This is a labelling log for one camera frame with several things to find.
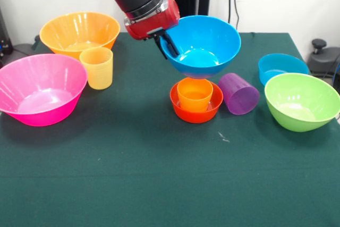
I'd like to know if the large yellow-orange bowl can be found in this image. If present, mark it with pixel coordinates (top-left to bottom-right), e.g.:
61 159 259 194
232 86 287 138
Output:
39 11 121 61

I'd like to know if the pink bowl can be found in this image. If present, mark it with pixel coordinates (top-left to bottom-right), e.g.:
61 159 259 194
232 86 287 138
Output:
0 53 88 127

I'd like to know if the dark grey round base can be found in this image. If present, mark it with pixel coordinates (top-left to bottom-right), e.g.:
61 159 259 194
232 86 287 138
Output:
12 34 42 52
308 38 340 78

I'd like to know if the deep blue bowl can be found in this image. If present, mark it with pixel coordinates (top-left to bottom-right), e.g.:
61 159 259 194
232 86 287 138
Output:
159 15 242 80

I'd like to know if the black electronics box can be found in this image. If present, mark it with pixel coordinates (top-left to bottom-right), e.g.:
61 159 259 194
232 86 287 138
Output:
0 7 14 55

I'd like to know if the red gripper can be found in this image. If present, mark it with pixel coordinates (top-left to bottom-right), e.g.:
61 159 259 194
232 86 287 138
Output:
124 0 181 60

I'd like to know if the lime green bowl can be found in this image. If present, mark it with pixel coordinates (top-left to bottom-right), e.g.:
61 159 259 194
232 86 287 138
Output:
264 72 340 132

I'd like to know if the dark green table cloth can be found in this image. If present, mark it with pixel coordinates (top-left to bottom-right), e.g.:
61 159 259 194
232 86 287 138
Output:
0 32 340 227

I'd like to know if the yellow cup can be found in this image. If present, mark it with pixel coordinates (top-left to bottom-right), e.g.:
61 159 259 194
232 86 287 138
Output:
79 47 114 90

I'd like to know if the small red-orange bowl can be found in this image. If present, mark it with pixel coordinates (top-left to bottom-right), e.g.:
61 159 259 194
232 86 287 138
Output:
169 80 224 124

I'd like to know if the purple cup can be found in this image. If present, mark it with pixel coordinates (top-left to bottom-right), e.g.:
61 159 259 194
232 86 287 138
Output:
218 72 260 115

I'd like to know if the shallow blue bowl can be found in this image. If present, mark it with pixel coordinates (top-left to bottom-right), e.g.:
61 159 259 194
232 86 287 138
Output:
257 53 309 86

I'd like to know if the orange cup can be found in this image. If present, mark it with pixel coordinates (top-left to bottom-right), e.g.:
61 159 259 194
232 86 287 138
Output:
177 77 214 113

